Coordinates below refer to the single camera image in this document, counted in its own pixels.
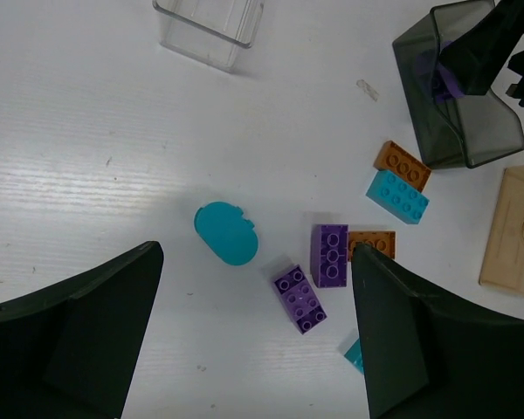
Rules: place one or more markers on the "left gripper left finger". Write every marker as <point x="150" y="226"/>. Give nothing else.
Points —
<point x="70" y="350"/>

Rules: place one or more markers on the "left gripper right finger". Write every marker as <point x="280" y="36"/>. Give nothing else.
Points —
<point x="427" y="352"/>

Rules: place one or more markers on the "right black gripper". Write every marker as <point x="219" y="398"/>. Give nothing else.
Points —
<point x="476" y="58"/>

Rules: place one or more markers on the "purple oval lego piece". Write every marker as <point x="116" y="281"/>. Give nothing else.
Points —
<point x="437" y="82"/>

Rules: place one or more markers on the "purple tall lego brick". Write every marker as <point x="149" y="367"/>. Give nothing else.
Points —
<point x="329" y="255"/>

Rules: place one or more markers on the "dark smoky plastic container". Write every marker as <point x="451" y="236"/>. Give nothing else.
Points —
<point x="467" y="132"/>

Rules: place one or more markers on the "small teal lego brick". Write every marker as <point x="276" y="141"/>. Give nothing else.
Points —
<point x="350" y="348"/>

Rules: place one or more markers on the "orange flat lego plate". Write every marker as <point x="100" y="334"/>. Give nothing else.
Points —
<point x="384" y="241"/>

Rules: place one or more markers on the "orange translucent plastic container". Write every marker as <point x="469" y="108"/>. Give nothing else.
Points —
<point x="503" y="263"/>

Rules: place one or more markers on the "orange lego brick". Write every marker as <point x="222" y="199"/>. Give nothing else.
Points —
<point x="403" y="164"/>

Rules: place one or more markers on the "teal long lego brick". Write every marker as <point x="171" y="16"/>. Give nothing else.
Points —
<point x="395" y="195"/>

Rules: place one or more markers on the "teal oval lego piece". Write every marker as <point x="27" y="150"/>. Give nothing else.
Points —
<point x="231" y="236"/>

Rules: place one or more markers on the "clear plastic container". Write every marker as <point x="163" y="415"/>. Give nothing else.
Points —
<point x="211" y="32"/>

